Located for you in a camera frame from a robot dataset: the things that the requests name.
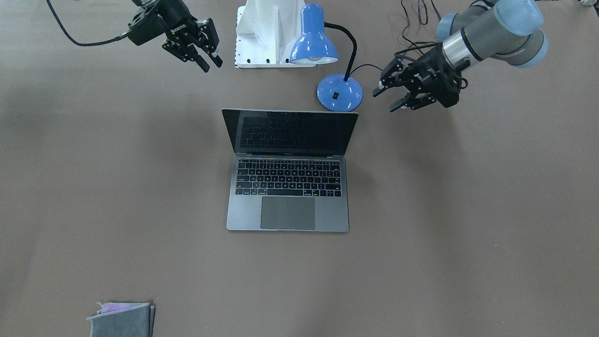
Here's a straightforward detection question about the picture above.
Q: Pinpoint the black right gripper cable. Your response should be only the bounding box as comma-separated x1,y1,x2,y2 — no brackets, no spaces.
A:
46,0,131,47

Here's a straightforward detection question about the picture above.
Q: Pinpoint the black lamp power cable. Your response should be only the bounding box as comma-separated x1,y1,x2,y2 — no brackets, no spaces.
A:
349,0,443,79

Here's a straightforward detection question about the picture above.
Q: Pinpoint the grey laptop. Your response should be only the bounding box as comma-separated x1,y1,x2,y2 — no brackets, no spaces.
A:
222,108,358,233

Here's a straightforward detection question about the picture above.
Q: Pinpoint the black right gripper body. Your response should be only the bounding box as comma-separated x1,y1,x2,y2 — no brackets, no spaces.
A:
127,0,197,45

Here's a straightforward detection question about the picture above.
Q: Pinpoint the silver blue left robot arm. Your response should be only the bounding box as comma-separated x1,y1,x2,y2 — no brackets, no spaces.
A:
373,0,548,111

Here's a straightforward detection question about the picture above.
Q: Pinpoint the blue desk lamp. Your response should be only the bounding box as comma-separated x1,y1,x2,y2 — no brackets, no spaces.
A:
289,3,363,112

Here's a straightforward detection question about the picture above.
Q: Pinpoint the grey folded cloth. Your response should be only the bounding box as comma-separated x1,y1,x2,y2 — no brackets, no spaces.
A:
87,303,155,337

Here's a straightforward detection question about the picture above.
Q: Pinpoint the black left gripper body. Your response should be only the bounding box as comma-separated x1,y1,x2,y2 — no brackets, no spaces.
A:
408,45,461,108

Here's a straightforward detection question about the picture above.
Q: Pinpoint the purple folded cloth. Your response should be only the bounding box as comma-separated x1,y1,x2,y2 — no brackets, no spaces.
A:
96,302,147,315

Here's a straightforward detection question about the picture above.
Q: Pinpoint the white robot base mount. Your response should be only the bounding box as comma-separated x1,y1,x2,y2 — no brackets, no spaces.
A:
235,0,306,68

